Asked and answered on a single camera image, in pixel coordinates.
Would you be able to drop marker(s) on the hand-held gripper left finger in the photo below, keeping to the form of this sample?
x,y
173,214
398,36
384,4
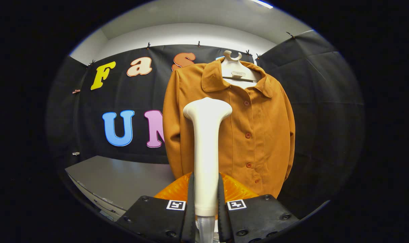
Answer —
x,y
191,219

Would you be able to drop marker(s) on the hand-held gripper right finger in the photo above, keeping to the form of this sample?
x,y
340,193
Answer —
x,y
223,219

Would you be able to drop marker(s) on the white garment steamer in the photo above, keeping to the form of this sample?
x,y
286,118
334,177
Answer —
x,y
206,152

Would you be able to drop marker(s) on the orange button shirt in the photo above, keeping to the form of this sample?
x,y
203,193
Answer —
x,y
258,118

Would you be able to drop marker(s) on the white clothes hanger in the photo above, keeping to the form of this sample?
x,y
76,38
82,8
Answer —
x,y
235,69

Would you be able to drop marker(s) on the grey drawer cabinet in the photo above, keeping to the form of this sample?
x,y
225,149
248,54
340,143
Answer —
x,y
123,179

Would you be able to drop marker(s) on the row of black clips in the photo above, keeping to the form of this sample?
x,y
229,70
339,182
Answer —
x,y
148,45

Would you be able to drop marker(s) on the long ceiling light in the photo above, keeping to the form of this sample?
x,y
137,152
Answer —
x,y
261,3

